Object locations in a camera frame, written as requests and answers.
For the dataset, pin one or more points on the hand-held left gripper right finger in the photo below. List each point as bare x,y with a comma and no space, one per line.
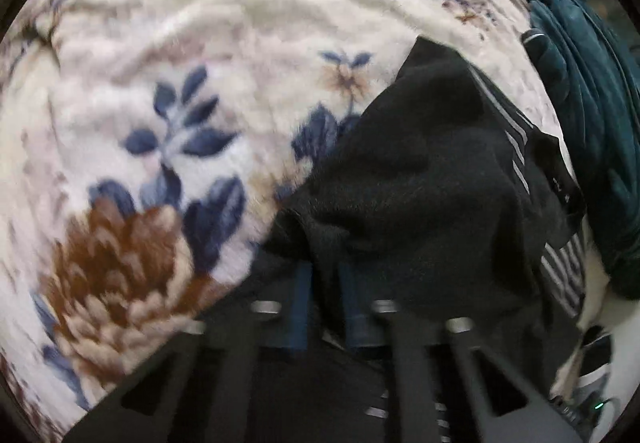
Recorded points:
356,318

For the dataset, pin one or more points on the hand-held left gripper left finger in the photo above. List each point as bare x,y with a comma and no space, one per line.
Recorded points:
300,310

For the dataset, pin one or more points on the black garment with striped band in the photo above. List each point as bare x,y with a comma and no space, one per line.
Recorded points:
425,183

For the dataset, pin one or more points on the teal fleece blanket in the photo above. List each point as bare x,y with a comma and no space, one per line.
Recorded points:
595,98

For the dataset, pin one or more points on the white floral fleece blanket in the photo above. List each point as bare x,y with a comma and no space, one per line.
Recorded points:
225,48

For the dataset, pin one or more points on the black cloth with white stripe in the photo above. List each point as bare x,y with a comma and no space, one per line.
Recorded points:
536,39

